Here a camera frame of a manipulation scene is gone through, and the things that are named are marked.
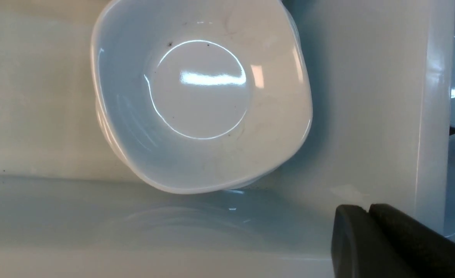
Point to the large white plastic tub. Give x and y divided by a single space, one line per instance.
69 208

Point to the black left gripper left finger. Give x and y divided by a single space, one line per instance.
359 249

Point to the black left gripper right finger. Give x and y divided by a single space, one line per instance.
430 254

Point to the stack of white bowls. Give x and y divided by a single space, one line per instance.
197 96

